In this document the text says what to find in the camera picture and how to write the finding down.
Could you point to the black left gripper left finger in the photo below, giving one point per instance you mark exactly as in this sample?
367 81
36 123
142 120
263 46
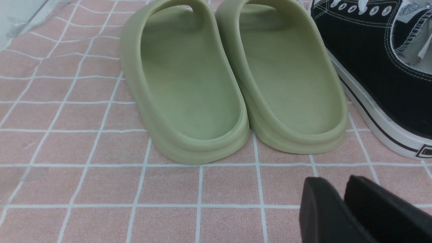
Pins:
325 218

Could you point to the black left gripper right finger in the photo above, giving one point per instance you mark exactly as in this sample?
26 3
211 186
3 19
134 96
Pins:
387 217

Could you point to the right green foam slipper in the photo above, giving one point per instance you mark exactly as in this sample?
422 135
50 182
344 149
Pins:
295 101

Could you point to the green foam slipper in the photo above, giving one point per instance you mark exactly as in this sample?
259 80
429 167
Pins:
295 101
174 63

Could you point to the left black canvas sneaker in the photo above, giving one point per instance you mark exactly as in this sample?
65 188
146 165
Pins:
381 50

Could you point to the left green foam slipper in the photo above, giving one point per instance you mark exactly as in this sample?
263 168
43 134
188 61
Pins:
174 63

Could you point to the pink checkered tablecloth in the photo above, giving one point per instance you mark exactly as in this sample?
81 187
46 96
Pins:
77 165

